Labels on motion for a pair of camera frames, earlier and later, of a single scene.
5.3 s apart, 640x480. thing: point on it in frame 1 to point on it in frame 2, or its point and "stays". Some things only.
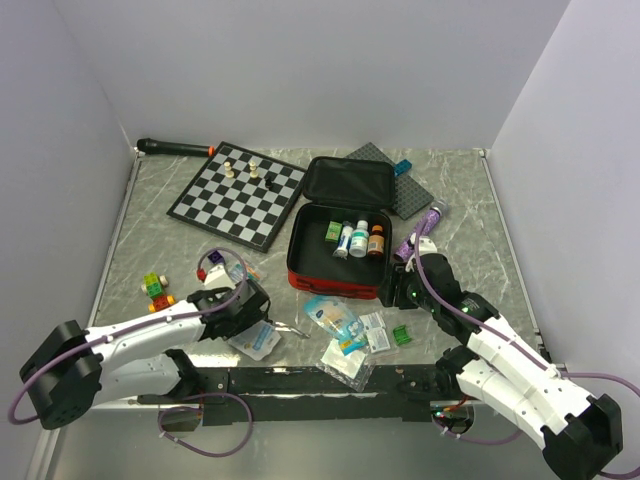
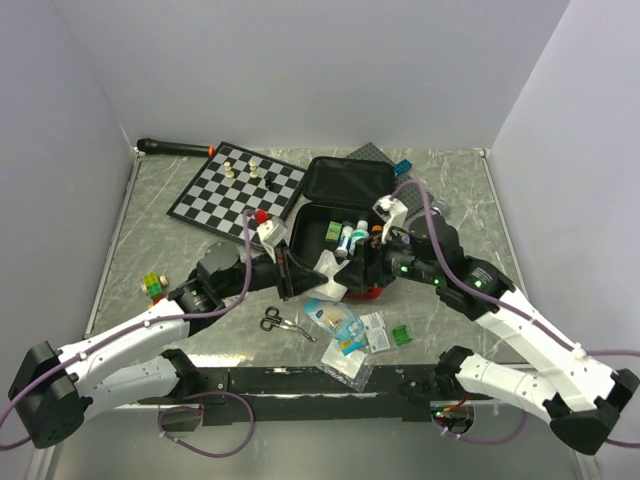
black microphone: [171, 148] stays
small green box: [333, 231] stays
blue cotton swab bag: [340, 319] stays
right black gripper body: [408, 294] to [396, 259]
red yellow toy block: [161, 302] stays
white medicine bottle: [359, 240] stays
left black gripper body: [244, 323] to [266, 273]
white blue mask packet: [258, 340] to [329, 267]
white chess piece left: [229, 172] stays
